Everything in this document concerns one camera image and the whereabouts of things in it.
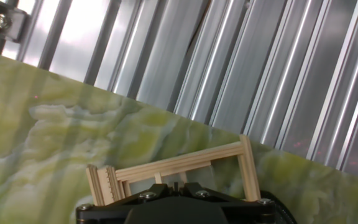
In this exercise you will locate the green marble pattern mat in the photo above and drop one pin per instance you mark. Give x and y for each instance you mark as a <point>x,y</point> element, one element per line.
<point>73,140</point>

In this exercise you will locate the wooden model window frame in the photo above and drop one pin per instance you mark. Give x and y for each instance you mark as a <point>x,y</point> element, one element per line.
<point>247,168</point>

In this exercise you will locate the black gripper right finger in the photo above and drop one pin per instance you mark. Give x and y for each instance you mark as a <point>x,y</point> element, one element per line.
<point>197,192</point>

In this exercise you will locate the black C-clamp with steel screw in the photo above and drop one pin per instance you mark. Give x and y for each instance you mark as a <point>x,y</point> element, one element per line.
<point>278,211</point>

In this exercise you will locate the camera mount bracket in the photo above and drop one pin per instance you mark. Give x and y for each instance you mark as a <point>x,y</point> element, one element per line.
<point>2,21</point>

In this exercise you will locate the wooden sliding window sash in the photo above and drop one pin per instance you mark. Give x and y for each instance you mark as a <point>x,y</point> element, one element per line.
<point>194,165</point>

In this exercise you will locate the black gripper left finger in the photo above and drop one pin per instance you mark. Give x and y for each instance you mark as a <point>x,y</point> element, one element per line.
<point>154,193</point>

